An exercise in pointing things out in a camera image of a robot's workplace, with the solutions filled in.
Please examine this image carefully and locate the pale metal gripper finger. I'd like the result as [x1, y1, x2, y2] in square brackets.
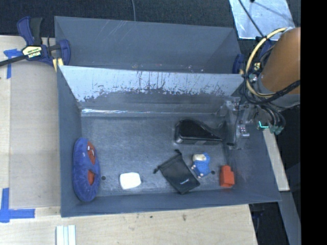
[219, 97, 242, 127]
[225, 121, 243, 150]

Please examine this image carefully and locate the black wedge-shaped case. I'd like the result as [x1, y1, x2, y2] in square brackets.
[174, 118, 223, 145]

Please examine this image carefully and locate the red-orange toy block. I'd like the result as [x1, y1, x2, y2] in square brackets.
[219, 164, 236, 188]

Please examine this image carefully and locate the blue toy figure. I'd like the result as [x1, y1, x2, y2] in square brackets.
[191, 152, 212, 179]

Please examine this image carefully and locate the grey metal bin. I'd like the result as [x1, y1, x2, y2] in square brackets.
[53, 15, 282, 218]

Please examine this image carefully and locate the white sponge block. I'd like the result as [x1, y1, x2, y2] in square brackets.
[119, 171, 142, 190]

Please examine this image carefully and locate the blue and red plush toy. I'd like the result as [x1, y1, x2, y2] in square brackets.
[72, 137, 101, 203]

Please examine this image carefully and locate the black drawstring pouch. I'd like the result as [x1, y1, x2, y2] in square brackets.
[153, 149, 201, 195]

